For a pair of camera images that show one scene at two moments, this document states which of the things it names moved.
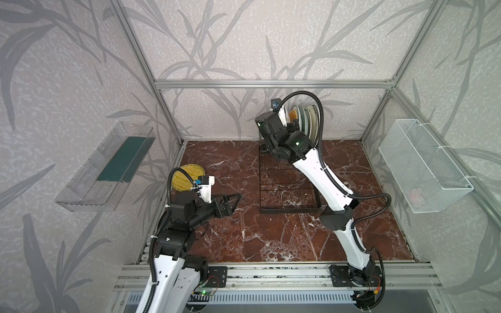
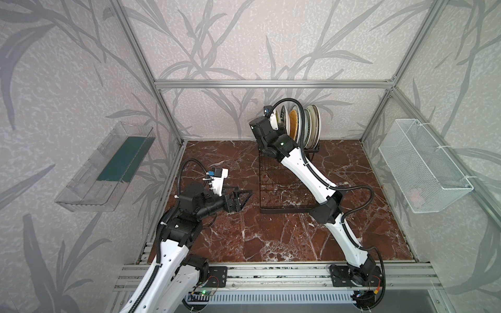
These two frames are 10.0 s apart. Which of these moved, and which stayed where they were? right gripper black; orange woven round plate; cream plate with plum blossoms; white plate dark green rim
Moved: right gripper black
Stayed: white plate dark green rim; orange woven round plate; cream plate with plum blossoms
